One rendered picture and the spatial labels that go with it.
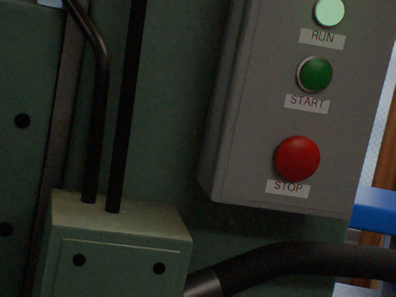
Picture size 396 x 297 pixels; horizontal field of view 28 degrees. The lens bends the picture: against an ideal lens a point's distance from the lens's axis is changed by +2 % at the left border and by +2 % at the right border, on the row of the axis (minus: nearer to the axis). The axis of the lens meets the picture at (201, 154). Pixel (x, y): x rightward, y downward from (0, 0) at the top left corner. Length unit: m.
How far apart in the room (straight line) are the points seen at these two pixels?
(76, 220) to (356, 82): 0.20
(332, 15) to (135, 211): 0.18
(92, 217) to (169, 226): 0.05
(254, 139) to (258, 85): 0.04
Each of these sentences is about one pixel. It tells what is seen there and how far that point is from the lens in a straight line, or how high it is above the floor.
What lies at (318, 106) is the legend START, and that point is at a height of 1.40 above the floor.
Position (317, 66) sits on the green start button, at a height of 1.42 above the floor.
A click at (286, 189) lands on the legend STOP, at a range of 0.53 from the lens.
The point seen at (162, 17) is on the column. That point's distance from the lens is 0.56.
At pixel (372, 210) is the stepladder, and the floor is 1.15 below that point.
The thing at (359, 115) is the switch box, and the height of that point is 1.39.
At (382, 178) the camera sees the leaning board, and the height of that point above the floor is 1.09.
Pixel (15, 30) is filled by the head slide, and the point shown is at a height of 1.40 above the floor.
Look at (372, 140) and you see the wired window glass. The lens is 2.19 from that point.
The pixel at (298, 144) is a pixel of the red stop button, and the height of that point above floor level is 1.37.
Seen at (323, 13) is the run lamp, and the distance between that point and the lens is 0.51.
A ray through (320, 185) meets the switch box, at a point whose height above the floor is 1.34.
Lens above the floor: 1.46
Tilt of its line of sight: 12 degrees down
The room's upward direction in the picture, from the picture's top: 11 degrees clockwise
